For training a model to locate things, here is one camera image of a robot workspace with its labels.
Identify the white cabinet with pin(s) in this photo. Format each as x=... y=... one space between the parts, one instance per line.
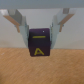
x=41 y=20

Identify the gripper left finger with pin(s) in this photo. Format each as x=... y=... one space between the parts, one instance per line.
x=20 y=26

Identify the purple block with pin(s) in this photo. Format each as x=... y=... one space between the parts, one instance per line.
x=39 y=42

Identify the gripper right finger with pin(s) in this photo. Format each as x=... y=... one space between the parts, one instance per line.
x=57 y=25

